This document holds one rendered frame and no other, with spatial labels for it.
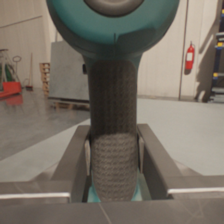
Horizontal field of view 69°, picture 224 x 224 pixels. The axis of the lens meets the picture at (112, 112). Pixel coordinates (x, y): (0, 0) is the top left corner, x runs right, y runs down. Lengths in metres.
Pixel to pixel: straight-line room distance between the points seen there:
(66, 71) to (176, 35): 2.93
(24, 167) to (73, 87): 2.85
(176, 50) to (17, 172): 4.64
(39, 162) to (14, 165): 0.04
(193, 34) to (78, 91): 2.95
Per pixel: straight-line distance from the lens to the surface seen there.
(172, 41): 4.82
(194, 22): 4.61
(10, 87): 6.78
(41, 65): 5.77
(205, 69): 4.69
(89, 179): 0.16
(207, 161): 0.35
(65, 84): 3.29
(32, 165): 0.34
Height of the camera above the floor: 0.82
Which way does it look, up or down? 15 degrees down
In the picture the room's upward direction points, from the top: 1 degrees counter-clockwise
